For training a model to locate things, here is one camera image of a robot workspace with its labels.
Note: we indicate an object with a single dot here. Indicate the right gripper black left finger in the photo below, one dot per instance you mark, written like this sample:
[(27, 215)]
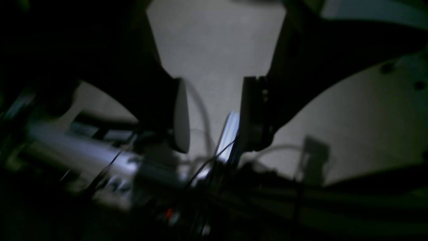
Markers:
[(130, 70)]

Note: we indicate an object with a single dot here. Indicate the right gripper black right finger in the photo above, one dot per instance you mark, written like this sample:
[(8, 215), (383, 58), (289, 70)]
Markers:
[(322, 42)]

